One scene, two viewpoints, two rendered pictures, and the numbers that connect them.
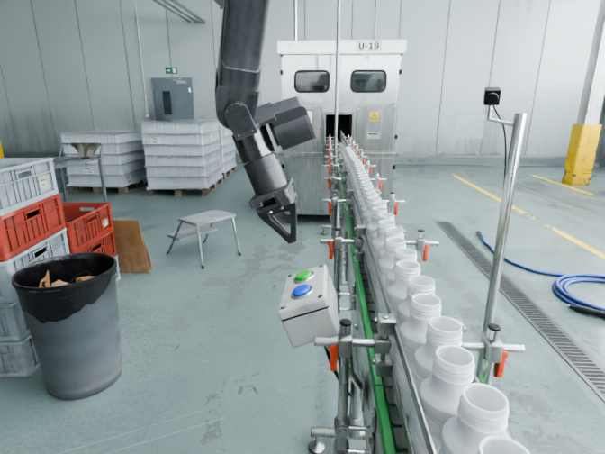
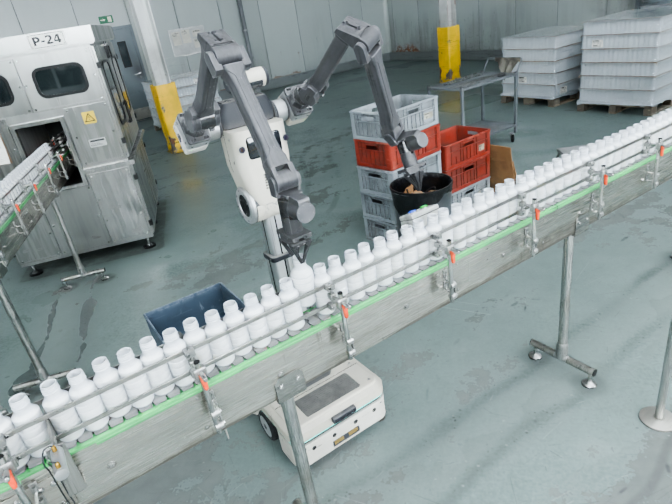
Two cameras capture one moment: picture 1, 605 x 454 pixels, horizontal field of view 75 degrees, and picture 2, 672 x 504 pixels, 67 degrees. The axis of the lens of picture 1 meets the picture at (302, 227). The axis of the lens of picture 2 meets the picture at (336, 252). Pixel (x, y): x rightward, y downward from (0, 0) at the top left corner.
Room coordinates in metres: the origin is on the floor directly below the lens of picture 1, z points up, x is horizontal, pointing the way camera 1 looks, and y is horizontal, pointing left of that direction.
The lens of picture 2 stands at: (-0.68, -1.33, 1.87)
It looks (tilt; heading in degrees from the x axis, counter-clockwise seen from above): 26 degrees down; 56
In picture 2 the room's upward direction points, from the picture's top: 9 degrees counter-clockwise
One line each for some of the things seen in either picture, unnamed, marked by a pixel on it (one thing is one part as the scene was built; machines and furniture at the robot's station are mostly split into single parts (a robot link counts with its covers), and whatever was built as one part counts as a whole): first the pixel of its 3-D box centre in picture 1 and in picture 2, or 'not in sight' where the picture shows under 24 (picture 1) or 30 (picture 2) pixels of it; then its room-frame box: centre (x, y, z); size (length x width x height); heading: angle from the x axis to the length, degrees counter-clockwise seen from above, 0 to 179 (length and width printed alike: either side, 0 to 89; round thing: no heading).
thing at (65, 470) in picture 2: not in sight; (57, 481); (-0.79, -0.17, 0.96); 0.23 x 0.10 x 0.27; 87
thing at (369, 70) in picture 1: (337, 134); not in sight; (5.48, -0.47, 1.05); 1.60 x 1.40 x 2.10; 177
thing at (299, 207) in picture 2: not in sight; (294, 197); (-0.02, -0.17, 1.41); 0.12 x 0.09 x 0.12; 87
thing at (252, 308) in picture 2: not in sight; (255, 320); (-0.19, -0.13, 1.08); 0.06 x 0.06 x 0.17
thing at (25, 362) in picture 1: (22, 330); (404, 219); (2.11, 1.69, 0.11); 0.61 x 0.41 x 0.22; 2
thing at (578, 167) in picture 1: (581, 154); not in sight; (7.45, -5.19, 0.55); 0.40 x 0.40 x 1.10; 87
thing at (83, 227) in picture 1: (67, 226); (451, 147); (2.82, 1.75, 0.55); 0.61 x 0.41 x 0.22; 179
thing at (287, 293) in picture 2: not in sight; (290, 303); (-0.07, -0.13, 1.08); 0.06 x 0.06 x 0.17
